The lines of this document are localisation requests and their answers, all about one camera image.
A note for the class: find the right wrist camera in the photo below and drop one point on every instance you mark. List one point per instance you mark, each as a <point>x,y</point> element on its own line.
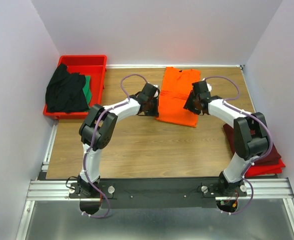
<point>209,87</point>

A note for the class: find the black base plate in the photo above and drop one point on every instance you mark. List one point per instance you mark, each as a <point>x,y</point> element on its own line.
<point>149,193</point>

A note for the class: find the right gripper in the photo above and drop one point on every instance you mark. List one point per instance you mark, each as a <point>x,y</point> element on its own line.
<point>192,105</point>

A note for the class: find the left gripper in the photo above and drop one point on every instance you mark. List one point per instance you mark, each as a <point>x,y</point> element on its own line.
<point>151,107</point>

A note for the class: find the orange t-shirt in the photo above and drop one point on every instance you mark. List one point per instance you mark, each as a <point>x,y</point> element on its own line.
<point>175,89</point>

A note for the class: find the aluminium frame rail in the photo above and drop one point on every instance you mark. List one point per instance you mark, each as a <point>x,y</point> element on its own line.
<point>59,160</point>

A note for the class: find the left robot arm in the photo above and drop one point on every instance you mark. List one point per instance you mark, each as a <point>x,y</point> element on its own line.
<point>97,129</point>

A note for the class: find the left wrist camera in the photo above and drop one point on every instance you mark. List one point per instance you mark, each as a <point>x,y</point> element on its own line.
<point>157,91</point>

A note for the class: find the green t-shirt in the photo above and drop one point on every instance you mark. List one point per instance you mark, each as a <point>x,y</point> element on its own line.
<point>87,90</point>

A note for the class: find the black t-shirt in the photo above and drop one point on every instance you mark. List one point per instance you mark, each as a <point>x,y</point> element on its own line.
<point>65,92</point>

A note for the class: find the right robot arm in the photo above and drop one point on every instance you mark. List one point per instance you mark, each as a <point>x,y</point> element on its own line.
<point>251,137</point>

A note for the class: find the red plastic bin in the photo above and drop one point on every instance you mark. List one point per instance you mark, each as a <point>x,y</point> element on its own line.
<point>93,66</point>

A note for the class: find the folded maroon t-shirt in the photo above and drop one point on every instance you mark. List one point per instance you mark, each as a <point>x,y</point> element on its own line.
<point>272,160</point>

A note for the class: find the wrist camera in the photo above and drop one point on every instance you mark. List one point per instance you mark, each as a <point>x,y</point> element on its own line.
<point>209,87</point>
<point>157,91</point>

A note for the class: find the folded red t-shirt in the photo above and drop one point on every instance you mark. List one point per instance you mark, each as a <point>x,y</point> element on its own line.
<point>257,170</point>

